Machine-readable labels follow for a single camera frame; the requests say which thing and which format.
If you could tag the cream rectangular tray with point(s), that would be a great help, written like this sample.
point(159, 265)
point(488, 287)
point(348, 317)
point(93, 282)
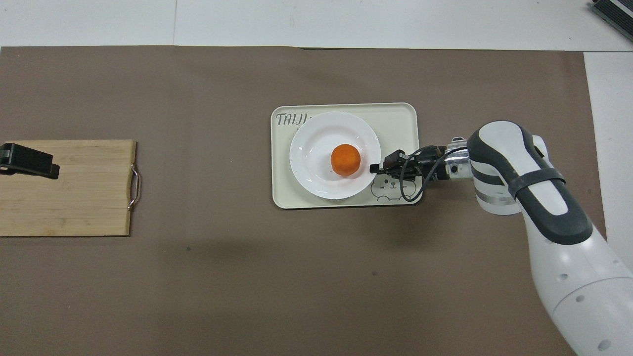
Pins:
point(395, 123)

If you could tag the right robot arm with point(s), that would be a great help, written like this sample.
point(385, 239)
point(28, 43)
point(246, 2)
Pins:
point(544, 207)

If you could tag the wooden cutting board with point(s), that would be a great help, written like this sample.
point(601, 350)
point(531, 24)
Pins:
point(84, 198)

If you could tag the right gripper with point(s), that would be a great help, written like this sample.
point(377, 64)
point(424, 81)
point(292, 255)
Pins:
point(435, 160)

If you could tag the black stand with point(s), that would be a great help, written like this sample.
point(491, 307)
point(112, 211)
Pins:
point(615, 11)

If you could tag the orange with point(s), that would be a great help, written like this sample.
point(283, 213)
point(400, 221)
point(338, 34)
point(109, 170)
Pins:
point(345, 159)

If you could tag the white round plate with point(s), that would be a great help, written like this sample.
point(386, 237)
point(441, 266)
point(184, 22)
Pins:
point(316, 148)

